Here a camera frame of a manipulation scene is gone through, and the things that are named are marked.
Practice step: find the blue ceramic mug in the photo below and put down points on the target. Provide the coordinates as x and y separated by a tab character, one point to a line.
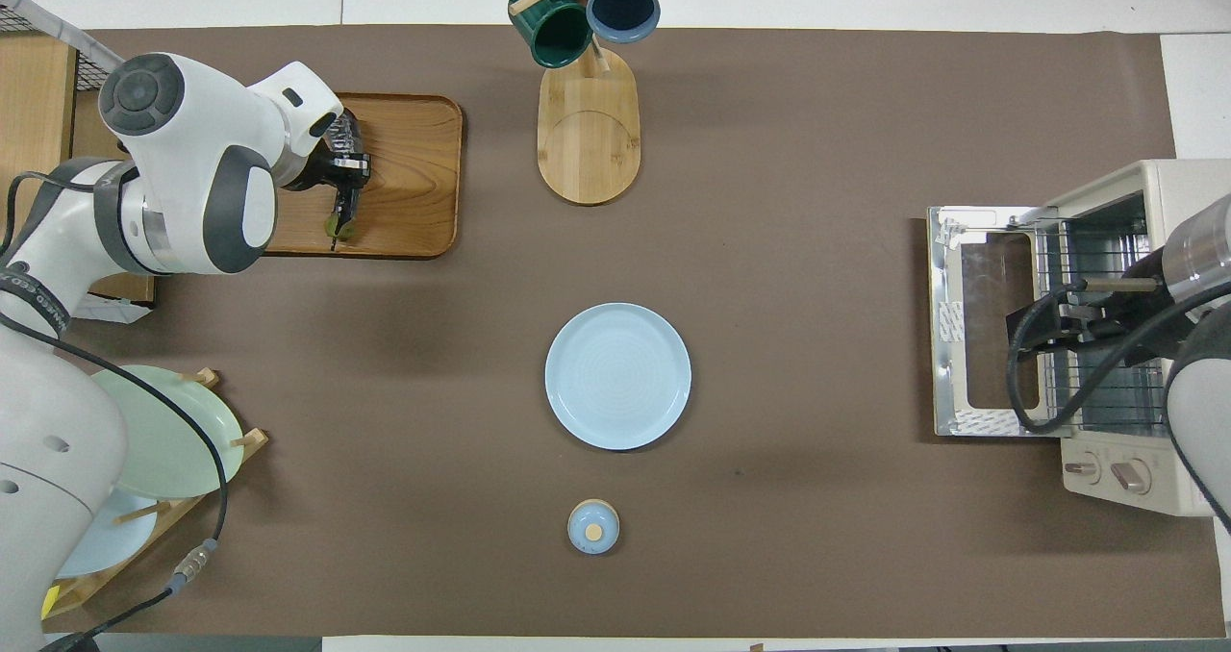
623	8

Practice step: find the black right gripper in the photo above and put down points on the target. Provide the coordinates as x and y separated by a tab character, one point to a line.
1116	330

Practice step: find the dark purple eggplant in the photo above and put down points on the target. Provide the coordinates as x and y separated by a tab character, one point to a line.
346	135

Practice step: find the beige oven knob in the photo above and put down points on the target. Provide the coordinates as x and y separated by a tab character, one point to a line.
1132	477
1082	466

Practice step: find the light blue racked plate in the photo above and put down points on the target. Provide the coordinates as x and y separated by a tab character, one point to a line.
115	541

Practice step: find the wooden plate rack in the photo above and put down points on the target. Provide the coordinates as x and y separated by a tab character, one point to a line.
252	438

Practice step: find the white grid patterned cloth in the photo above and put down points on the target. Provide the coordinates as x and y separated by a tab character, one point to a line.
111	308

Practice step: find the brown table mat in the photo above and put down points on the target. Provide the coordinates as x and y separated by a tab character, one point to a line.
817	152

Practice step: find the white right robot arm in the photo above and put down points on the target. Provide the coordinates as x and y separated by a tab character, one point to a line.
1202	248

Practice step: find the pale green racked plate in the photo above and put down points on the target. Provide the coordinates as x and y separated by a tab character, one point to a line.
173	440

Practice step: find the cream toaster oven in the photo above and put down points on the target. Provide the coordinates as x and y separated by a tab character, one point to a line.
1188	181

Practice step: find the wooden serving tray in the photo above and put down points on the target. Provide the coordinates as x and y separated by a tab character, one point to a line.
414	181

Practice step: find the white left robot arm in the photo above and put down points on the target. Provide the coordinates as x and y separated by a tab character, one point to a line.
192	162

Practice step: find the wooden mug tree stand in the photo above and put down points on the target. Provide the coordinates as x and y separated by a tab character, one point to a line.
589	142

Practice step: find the dark green ceramic mug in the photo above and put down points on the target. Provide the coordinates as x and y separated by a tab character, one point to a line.
553	32

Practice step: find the yellow racked plate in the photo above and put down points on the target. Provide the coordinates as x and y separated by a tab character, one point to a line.
50	602

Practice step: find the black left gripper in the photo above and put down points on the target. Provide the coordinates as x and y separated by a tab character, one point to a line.
327	171

